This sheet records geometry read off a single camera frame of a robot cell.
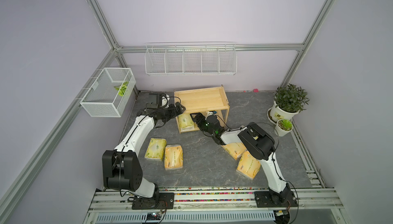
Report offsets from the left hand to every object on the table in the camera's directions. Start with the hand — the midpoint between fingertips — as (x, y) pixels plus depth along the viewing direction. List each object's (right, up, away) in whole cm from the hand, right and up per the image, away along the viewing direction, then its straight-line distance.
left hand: (180, 112), depth 84 cm
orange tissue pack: (-4, -25, 0) cm, 26 cm away
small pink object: (+56, +16, +40) cm, 70 cm away
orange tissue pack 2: (+31, -21, +1) cm, 38 cm away
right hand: (+5, -3, +11) cm, 12 cm away
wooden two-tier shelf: (+16, +6, +4) cm, 18 cm away
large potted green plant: (+64, +7, +5) cm, 64 cm away
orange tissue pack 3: (+37, -29, -4) cm, 47 cm away
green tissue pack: (+2, -8, +12) cm, 14 cm away
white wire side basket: (-39, +8, -2) cm, 40 cm away
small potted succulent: (+61, -9, +6) cm, 62 cm away
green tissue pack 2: (-14, -22, +2) cm, 26 cm away
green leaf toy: (-31, +13, -3) cm, 34 cm away
